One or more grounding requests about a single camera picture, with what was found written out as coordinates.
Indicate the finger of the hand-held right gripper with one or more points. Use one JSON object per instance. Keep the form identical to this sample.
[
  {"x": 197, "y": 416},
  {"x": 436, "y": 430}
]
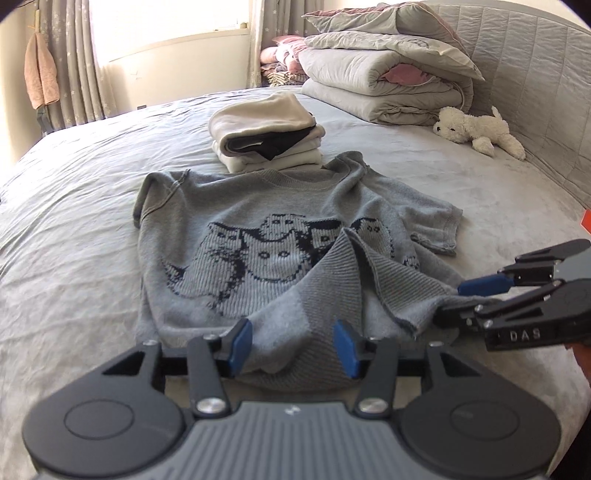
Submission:
[
  {"x": 457, "y": 317},
  {"x": 482, "y": 285}
]

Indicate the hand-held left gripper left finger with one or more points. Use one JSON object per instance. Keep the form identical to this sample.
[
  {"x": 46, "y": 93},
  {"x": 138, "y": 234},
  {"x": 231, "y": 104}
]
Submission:
[{"x": 242, "y": 344}]

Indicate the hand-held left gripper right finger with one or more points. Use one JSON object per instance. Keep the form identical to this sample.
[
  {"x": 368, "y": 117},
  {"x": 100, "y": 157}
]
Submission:
[{"x": 346, "y": 348}]

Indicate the grey knit cat-print sweater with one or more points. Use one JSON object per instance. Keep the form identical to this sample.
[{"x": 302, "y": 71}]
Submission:
[{"x": 277, "y": 207}]

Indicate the pile of pink clothes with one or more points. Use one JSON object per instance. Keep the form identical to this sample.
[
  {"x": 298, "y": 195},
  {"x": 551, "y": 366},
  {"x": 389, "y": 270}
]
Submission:
[{"x": 277, "y": 55}]

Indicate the small orange object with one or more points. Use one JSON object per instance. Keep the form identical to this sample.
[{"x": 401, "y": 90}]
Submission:
[{"x": 587, "y": 222}]

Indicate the white plush dog toy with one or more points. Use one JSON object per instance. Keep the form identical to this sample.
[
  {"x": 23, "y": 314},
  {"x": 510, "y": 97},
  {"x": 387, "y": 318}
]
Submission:
[{"x": 461, "y": 124}]

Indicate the folded white garment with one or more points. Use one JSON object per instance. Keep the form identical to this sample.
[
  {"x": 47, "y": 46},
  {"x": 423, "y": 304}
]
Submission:
[{"x": 295, "y": 159}]

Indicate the folded black garment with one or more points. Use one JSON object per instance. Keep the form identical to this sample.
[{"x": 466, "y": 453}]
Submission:
[{"x": 277, "y": 145}]

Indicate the grey quilted headboard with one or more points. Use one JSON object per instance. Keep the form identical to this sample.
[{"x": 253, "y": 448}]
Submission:
[{"x": 531, "y": 69}]

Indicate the folded cream sweatshirt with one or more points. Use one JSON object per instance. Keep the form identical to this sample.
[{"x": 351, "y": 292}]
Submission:
[{"x": 258, "y": 115}]

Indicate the folded grey duvet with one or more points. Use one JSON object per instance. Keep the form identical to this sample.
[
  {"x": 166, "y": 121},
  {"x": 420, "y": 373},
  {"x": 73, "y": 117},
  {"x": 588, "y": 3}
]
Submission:
[{"x": 360, "y": 78}]

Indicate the grey star-print curtain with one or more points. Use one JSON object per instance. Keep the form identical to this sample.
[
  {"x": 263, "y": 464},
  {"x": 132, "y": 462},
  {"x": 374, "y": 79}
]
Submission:
[
  {"x": 74, "y": 55},
  {"x": 272, "y": 23}
]

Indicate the pink hanging towel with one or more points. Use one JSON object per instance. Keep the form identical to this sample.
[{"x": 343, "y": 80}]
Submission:
[{"x": 41, "y": 69}]

